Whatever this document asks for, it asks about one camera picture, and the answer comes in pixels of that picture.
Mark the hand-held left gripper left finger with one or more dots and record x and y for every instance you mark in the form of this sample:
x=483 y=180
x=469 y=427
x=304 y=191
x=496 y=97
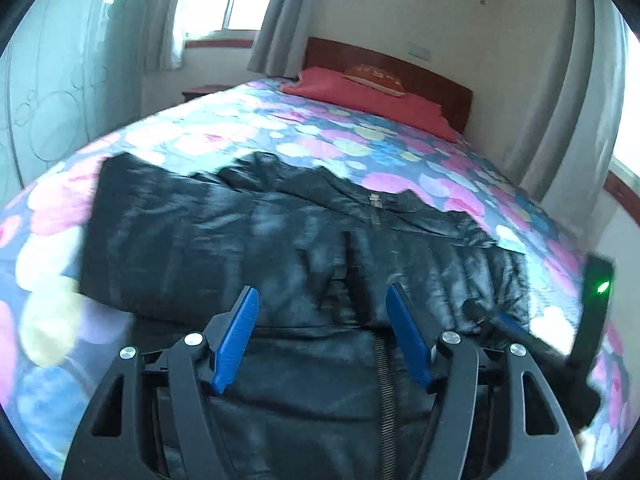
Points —
x=237 y=340

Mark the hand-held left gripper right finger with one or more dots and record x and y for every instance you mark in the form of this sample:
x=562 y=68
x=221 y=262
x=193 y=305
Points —
x=407 y=340

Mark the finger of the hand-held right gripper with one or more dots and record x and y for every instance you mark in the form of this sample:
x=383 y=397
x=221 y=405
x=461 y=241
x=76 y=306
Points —
x=510 y=325

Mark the black puffer jacket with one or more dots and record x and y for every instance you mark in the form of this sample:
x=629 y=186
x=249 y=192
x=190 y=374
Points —
x=250 y=240

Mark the polka dot bedspread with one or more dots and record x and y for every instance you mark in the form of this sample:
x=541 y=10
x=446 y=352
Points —
x=325 y=130

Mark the grey curtain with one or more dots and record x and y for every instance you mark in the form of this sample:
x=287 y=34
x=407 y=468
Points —
x=570 y=85
x=285 y=15

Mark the red pillow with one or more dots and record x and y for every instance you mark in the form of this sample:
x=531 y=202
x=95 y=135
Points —
x=380 y=102

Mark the wooden nightstand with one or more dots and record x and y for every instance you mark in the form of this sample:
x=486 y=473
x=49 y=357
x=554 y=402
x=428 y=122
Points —
x=200 y=92

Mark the wooden headboard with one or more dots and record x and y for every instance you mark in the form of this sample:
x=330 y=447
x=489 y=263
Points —
x=435 y=82

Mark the embroidered orange cushion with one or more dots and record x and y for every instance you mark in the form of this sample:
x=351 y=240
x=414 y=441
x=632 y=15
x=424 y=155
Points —
x=375 y=77

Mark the white wardrobe with circles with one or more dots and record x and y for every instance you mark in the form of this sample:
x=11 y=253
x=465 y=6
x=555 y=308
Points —
x=55 y=85

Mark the white sheer curtain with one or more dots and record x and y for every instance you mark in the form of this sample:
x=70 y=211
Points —
x=160 y=15

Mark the white wall plate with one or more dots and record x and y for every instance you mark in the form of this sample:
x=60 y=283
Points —
x=419 y=50

